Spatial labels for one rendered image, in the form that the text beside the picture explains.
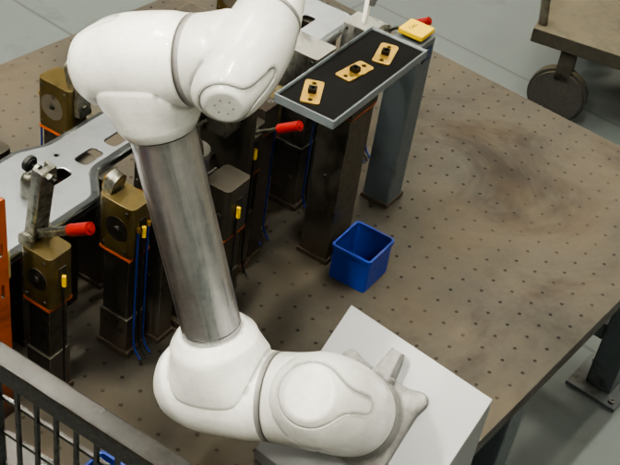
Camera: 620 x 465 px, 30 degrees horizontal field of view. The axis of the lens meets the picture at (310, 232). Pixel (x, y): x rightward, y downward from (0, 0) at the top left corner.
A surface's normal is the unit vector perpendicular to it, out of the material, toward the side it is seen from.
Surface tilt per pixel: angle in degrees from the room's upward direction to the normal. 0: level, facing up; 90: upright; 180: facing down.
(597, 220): 0
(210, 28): 20
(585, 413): 0
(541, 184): 0
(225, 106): 101
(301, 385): 41
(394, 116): 90
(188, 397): 86
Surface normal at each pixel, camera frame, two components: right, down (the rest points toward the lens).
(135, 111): -0.32, 0.63
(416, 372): -0.35, -0.27
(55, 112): -0.55, 0.48
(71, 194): 0.13, -0.76
